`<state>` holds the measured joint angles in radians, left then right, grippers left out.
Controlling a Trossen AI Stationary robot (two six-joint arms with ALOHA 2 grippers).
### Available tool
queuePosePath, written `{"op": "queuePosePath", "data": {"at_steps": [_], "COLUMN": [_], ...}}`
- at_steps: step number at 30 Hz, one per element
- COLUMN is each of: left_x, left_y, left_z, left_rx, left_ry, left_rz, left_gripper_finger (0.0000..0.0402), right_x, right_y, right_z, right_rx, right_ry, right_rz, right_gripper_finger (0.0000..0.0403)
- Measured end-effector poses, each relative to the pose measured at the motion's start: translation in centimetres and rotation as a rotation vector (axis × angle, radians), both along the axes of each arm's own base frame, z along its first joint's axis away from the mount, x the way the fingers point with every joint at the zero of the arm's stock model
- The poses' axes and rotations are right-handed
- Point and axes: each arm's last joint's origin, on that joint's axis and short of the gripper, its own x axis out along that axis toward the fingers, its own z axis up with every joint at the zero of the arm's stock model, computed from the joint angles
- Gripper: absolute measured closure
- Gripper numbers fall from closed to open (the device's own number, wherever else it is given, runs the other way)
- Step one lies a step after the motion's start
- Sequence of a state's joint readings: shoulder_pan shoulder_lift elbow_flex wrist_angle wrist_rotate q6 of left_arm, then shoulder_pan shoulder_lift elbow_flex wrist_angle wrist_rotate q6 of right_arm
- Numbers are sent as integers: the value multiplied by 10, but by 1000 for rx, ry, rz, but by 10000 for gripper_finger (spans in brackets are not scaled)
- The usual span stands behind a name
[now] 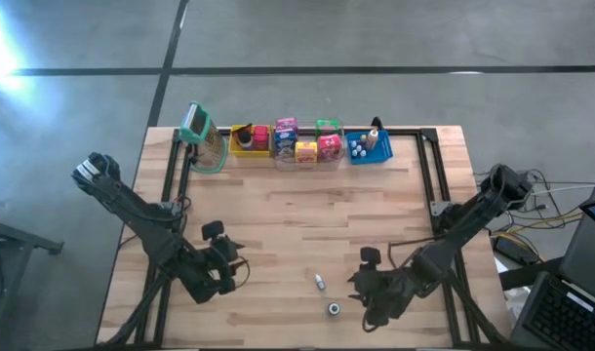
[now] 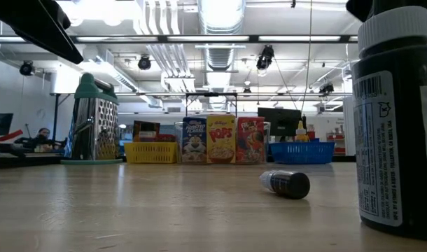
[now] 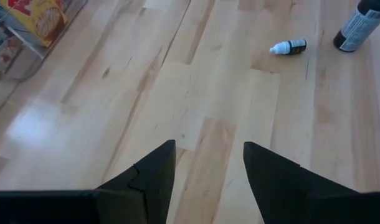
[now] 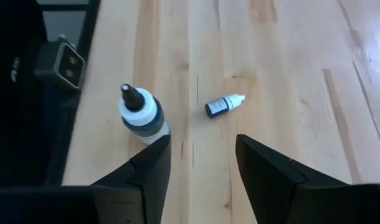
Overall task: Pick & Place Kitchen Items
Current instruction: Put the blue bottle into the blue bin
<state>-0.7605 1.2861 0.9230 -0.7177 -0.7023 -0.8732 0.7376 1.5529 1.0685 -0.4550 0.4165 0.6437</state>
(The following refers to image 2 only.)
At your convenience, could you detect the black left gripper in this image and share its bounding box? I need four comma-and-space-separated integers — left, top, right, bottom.
0, 0, 84, 65

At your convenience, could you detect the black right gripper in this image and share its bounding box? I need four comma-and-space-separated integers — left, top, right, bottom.
345, 0, 375, 22

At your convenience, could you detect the orange bottle with yellow cap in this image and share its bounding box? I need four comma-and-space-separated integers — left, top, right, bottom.
294, 120, 309, 143

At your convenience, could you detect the black-white round cap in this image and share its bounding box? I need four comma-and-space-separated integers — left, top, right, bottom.
351, 0, 427, 242

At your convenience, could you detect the Froot Loops mini cereal box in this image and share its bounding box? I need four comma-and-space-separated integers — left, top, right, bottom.
235, 116, 266, 165

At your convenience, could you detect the Frosted Flakes mini cereal box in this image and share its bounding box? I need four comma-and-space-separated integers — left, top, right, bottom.
181, 116, 208, 164

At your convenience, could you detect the Corn Pops mini cereal box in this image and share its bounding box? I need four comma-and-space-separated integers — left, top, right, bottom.
206, 114, 237, 165

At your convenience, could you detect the black beam with light strips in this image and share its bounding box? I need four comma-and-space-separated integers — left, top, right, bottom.
0, 34, 358, 45

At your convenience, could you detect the person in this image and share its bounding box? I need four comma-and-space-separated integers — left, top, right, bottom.
13, 127, 67, 151

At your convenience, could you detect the dark background screen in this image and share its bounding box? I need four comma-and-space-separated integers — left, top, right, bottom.
0, 112, 25, 144

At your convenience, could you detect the black monitor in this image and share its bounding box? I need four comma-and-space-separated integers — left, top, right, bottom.
258, 107, 303, 138

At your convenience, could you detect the background shelf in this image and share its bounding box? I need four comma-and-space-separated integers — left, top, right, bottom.
325, 129, 347, 155

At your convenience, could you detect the ceiling air vent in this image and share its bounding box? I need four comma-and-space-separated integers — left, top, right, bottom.
203, 47, 236, 72

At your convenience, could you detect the blue plastic basket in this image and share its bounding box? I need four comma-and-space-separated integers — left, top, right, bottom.
268, 138, 336, 165

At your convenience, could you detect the yellow plastic basket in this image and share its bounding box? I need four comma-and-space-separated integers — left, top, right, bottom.
124, 141, 179, 165

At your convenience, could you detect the clear plastic bin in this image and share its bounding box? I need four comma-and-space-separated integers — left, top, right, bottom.
174, 120, 272, 165

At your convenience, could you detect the dark background post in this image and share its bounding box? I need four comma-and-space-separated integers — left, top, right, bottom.
51, 91, 62, 141

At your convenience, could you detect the metal grater with teal handle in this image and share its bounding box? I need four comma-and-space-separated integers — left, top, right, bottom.
61, 72, 125, 166

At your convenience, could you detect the silver ceiling duct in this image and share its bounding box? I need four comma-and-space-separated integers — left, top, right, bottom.
197, 0, 248, 35

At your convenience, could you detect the black aluminium table frame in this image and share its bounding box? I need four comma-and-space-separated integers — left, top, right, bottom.
0, 152, 356, 169

